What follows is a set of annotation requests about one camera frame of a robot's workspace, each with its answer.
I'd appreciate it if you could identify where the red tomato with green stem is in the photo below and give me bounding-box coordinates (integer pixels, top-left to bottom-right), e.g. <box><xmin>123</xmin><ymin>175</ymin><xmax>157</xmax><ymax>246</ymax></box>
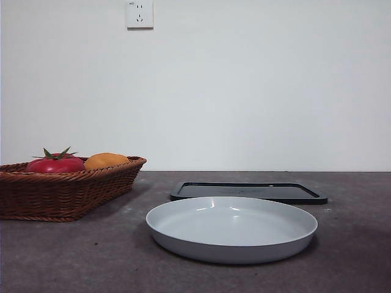
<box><xmin>24</xmin><ymin>146</ymin><xmax>86</xmax><ymax>174</ymax></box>

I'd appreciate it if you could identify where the orange round fruit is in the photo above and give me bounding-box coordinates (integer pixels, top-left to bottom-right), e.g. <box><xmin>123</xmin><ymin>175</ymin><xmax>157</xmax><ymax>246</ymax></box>
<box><xmin>84</xmin><ymin>152</ymin><xmax>130</xmax><ymax>172</ymax></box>

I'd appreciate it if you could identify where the grey round plate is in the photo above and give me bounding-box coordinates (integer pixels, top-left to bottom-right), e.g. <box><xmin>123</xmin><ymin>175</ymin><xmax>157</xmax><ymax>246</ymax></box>
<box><xmin>145</xmin><ymin>195</ymin><xmax>319</xmax><ymax>265</ymax></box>

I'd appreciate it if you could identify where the brown wicker basket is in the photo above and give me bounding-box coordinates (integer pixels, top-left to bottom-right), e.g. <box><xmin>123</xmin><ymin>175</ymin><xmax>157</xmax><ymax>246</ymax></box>
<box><xmin>0</xmin><ymin>156</ymin><xmax>148</xmax><ymax>223</ymax></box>

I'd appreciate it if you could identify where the white wall socket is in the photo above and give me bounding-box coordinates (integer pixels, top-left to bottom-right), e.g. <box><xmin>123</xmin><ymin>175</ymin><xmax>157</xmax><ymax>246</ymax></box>
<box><xmin>126</xmin><ymin>0</ymin><xmax>154</xmax><ymax>30</ymax></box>

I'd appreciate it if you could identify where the black rectangular tray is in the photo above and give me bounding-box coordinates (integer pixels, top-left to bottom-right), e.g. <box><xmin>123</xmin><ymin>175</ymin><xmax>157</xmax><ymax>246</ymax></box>
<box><xmin>170</xmin><ymin>181</ymin><xmax>329</xmax><ymax>205</ymax></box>

